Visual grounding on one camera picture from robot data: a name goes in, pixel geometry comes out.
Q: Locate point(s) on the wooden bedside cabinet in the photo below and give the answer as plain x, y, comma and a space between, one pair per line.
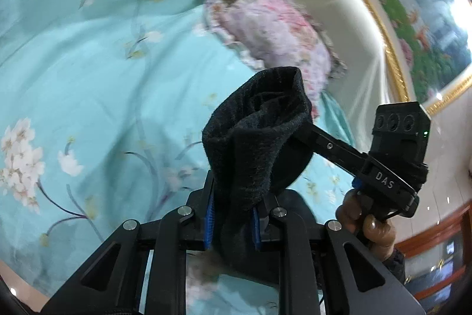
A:
435, 237

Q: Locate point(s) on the turquoise floral bedsheet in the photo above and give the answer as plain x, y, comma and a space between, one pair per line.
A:
92, 79

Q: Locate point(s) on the person's right hand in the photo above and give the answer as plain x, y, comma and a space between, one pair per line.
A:
376, 232

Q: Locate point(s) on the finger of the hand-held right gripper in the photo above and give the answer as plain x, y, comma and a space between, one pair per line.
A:
339, 149

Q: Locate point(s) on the person's right forearm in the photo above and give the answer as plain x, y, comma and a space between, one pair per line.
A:
396, 263

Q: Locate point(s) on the black pants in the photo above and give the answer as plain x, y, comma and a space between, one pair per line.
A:
250, 152

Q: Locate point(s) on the gold framed landscape painting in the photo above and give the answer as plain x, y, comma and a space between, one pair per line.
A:
424, 23

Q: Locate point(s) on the white padded headboard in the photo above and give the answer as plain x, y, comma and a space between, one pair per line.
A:
350, 23

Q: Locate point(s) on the pink floral ruffled pillow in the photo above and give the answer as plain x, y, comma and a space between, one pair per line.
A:
273, 31

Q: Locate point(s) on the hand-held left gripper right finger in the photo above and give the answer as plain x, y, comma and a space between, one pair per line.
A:
257, 230

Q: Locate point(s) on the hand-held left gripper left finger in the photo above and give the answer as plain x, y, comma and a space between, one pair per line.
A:
209, 226

